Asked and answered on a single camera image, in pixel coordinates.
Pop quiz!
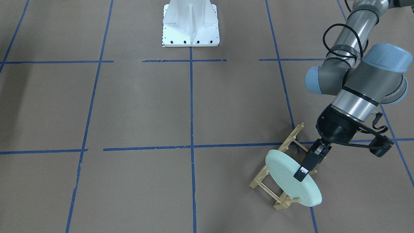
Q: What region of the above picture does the wooden dish rack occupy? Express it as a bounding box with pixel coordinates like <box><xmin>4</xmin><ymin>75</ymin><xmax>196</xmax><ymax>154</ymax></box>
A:
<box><xmin>249</xmin><ymin>123</ymin><xmax>322</xmax><ymax>210</ymax></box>

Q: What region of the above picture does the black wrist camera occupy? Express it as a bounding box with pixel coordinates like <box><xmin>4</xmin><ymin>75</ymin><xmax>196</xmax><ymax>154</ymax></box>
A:
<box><xmin>369</xmin><ymin>136</ymin><xmax>394</xmax><ymax>158</ymax></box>

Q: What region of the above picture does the pale green plate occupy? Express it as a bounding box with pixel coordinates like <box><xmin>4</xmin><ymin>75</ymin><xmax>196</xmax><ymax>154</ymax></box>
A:
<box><xmin>265</xmin><ymin>150</ymin><xmax>322</xmax><ymax>207</ymax></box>

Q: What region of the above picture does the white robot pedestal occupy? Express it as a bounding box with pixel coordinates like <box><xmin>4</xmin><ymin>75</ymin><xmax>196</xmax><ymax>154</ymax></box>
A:
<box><xmin>162</xmin><ymin>0</ymin><xmax>220</xmax><ymax>47</ymax></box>

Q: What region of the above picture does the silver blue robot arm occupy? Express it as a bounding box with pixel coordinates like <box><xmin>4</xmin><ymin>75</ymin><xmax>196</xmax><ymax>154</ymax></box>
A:
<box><xmin>294</xmin><ymin>0</ymin><xmax>413</xmax><ymax>181</ymax></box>

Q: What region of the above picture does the brown paper table cover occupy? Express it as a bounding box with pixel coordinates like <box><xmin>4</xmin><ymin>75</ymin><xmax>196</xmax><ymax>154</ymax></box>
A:
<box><xmin>1</xmin><ymin>0</ymin><xmax>413</xmax><ymax>233</ymax></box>

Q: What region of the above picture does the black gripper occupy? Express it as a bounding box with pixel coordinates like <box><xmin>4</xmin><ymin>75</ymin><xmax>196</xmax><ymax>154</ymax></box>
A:
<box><xmin>294</xmin><ymin>105</ymin><xmax>364</xmax><ymax>182</ymax></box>

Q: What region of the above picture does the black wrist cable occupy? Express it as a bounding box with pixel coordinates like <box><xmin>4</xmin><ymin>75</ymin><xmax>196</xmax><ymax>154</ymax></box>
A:
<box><xmin>316</xmin><ymin>23</ymin><xmax>388</xmax><ymax>150</ymax></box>

